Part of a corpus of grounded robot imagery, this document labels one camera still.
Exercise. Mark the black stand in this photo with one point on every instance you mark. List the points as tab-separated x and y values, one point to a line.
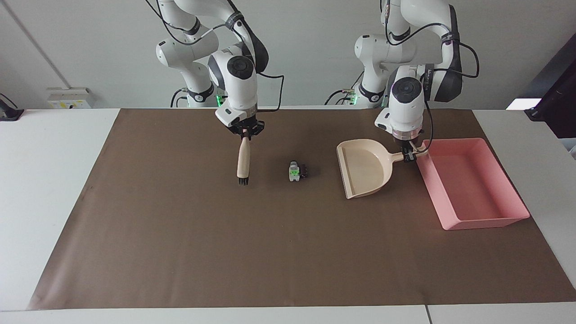
9	110
555	96

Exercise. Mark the white wall socket box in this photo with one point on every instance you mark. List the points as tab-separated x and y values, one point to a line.
69	98

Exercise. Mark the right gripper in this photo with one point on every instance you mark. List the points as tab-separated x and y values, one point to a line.
245	123

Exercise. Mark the black electronic part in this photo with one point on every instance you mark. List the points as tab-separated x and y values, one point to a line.
304	171

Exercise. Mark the pink plastic bin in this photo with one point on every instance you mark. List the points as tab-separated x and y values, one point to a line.
470	184

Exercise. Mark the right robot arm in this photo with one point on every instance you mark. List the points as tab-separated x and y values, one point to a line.
234	90

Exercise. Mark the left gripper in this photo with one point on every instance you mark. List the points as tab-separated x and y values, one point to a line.
408	141

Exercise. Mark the white green electronic part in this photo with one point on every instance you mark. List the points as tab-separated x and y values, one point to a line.
294	172

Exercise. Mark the beige plastic dustpan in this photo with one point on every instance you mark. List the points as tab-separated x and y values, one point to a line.
364	168

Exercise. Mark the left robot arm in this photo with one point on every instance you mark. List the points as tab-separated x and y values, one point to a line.
407	105

